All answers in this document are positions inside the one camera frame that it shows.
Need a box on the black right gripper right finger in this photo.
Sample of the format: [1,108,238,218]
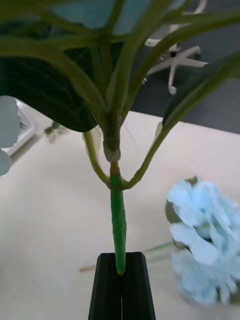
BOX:
[122,251,157,320]

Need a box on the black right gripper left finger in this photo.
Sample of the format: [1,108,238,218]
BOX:
[87,252,123,320]

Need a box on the white office chair base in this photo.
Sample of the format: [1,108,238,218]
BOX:
[142,0,210,96]

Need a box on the shallow white box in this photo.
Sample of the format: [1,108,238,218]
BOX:
[1,99,55,157]

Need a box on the pale blue artificial flower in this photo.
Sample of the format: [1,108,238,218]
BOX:
[79,176,240,306]
[0,0,240,276]

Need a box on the loose green leaf twig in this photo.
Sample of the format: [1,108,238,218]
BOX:
[43,121,70,145]

